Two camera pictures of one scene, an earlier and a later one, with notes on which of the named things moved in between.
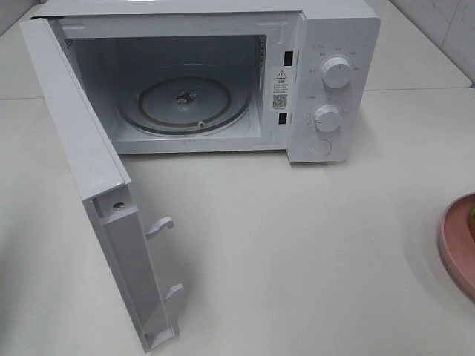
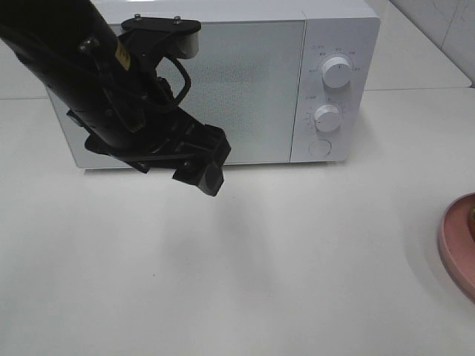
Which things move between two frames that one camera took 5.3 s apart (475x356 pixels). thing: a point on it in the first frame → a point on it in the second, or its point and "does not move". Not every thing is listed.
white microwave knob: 327,118 does not move
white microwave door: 102,181 → 246,79
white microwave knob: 336,73 does not move
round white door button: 320,147 does not move
